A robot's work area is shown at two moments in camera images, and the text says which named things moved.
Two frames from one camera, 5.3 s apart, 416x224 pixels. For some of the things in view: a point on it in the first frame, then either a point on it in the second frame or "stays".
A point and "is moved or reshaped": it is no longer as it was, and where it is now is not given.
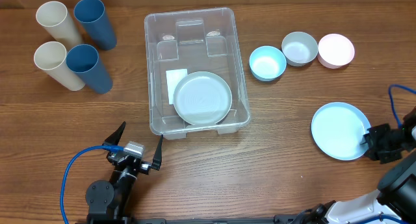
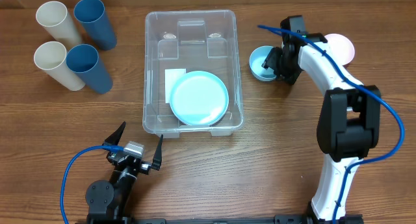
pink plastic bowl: (335, 51) stays
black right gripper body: (383, 143) → (284, 66)
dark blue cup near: (84, 60) stays
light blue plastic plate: (338, 129) is moved or reshaped
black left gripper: (145, 167) stays
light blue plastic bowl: (267, 63) stays
